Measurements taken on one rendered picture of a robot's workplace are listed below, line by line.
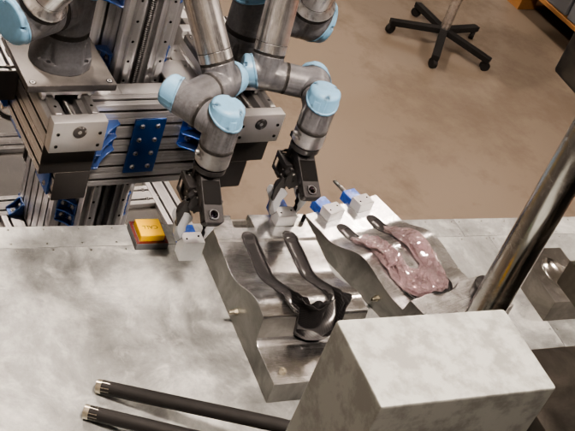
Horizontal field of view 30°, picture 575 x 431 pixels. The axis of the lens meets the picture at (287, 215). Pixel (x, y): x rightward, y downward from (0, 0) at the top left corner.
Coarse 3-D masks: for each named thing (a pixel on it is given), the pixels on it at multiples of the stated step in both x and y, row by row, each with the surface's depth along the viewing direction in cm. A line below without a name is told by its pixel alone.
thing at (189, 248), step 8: (184, 232) 240; (192, 232) 241; (200, 232) 239; (184, 240) 235; (192, 240) 236; (200, 240) 237; (176, 248) 239; (184, 248) 236; (192, 248) 237; (200, 248) 238; (184, 256) 238; (192, 256) 238; (200, 256) 239
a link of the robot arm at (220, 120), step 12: (216, 96) 219; (228, 96) 220; (204, 108) 219; (216, 108) 216; (228, 108) 217; (240, 108) 218; (204, 120) 219; (216, 120) 217; (228, 120) 216; (240, 120) 218; (204, 132) 220; (216, 132) 218; (228, 132) 218; (204, 144) 221; (216, 144) 220; (228, 144) 221
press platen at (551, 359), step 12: (552, 348) 191; (564, 348) 192; (540, 360) 188; (552, 360) 189; (564, 360) 190; (552, 372) 186; (564, 372) 187; (564, 384) 185; (552, 396) 182; (564, 396) 182; (552, 408) 179; (564, 408) 180; (540, 420) 176; (552, 420) 177; (564, 420) 178
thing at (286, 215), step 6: (282, 204) 264; (276, 210) 260; (282, 210) 260; (288, 210) 261; (294, 210) 262; (270, 216) 262; (276, 216) 260; (282, 216) 259; (288, 216) 259; (294, 216) 260; (276, 222) 260; (282, 222) 260; (288, 222) 261; (294, 222) 262
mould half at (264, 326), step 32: (224, 224) 255; (256, 224) 259; (224, 256) 247; (288, 256) 254; (320, 256) 258; (224, 288) 247; (256, 288) 237; (352, 288) 245; (256, 320) 232; (288, 320) 232; (256, 352) 232; (288, 352) 233; (320, 352) 236; (288, 384) 226
